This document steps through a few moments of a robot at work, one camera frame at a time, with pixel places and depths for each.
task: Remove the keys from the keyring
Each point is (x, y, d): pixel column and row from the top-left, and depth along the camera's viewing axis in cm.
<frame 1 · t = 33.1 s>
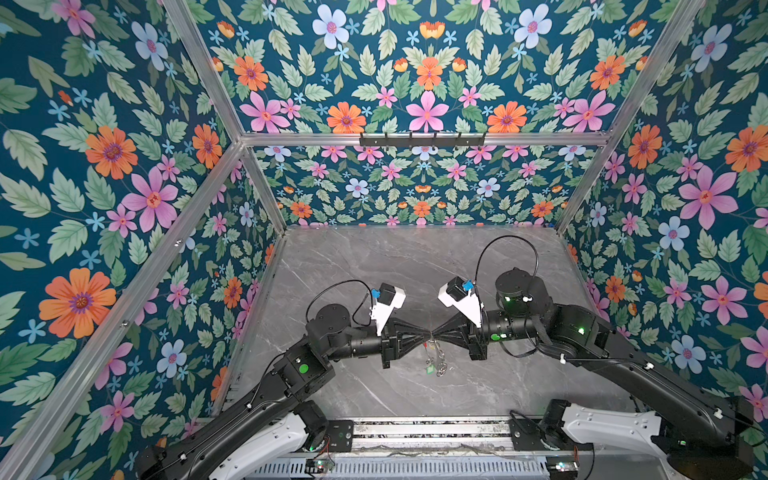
left hand: (431, 338, 55), fingers closed
right hand: (436, 330, 58), fingers closed
metal keyring with red handle: (432, 347, 58), point 32 cm above the table

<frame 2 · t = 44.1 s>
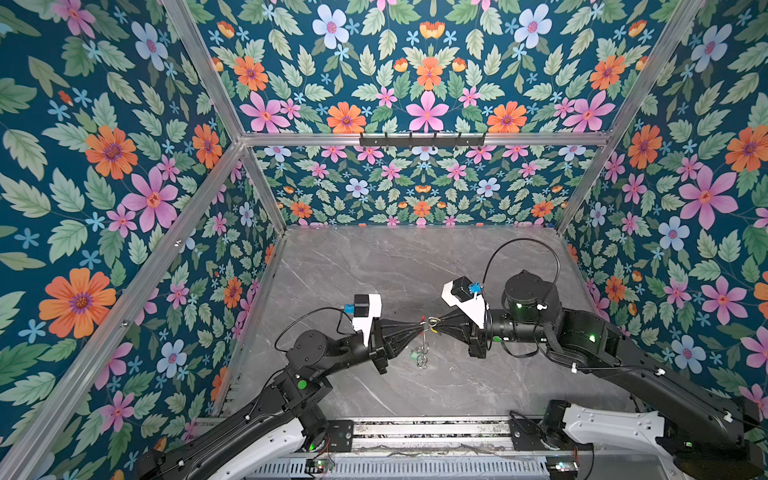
left hand: (422, 332, 51), fingers closed
right hand: (436, 319, 57), fingers closed
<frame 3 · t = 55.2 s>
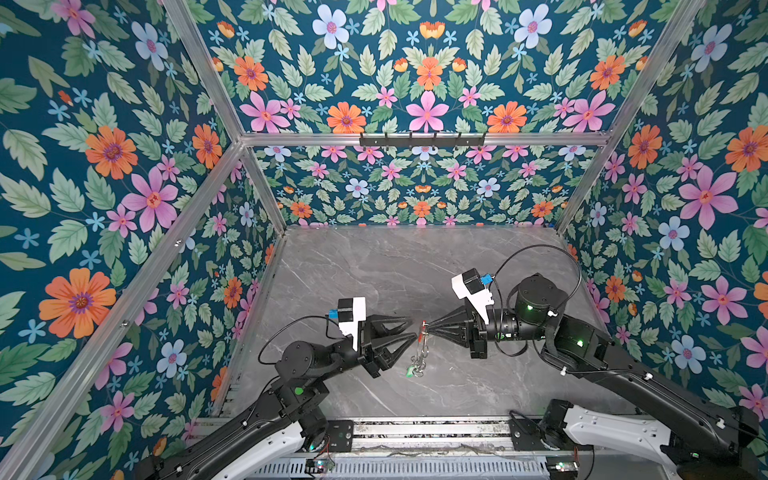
left hand: (414, 332, 50), fingers open
right hand: (432, 326, 53), fingers closed
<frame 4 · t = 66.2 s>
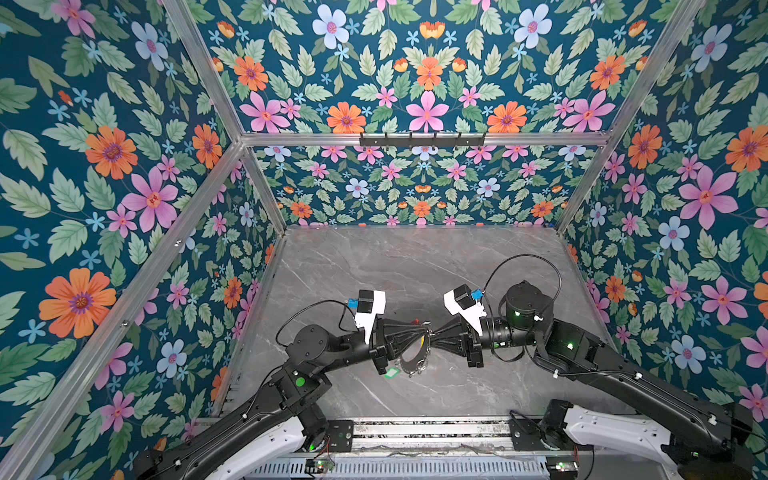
left hand: (425, 334, 50), fingers closed
right hand: (429, 338, 56), fingers closed
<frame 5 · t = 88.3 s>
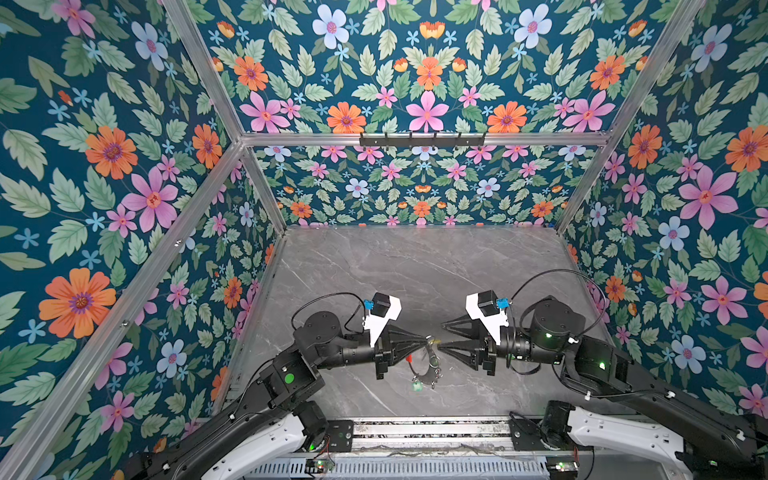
left hand: (427, 346, 52), fingers closed
right hand: (443, 334, 54), fingers open
